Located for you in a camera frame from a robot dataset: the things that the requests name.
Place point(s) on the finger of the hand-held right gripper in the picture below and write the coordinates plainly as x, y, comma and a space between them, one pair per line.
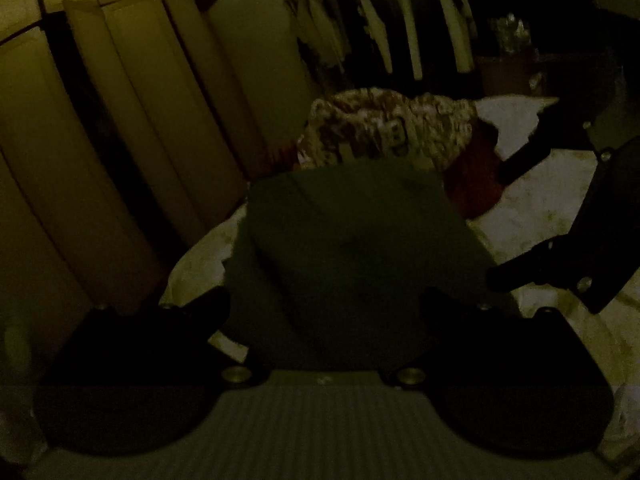
525, 155
525, 270

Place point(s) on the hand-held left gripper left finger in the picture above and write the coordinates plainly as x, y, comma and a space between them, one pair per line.
217, 306

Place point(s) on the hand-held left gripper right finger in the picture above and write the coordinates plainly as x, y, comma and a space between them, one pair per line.
435, 306

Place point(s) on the dark green garment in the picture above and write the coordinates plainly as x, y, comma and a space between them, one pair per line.
360, 240

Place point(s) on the row of hanging clothes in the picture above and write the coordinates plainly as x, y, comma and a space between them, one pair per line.
380, 20

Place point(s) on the red cloth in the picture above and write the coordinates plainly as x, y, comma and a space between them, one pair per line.
475, 180

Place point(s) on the shiny wrapped bundle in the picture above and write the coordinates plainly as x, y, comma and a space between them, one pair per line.
511, 35

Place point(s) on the dark open cabinet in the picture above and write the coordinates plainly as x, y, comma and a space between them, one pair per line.
545, 20

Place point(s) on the patterned floral cloth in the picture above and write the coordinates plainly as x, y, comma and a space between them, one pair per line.
390, 125

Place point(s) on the wooden wardrobe with doors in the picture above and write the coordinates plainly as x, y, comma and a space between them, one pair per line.
125, 125

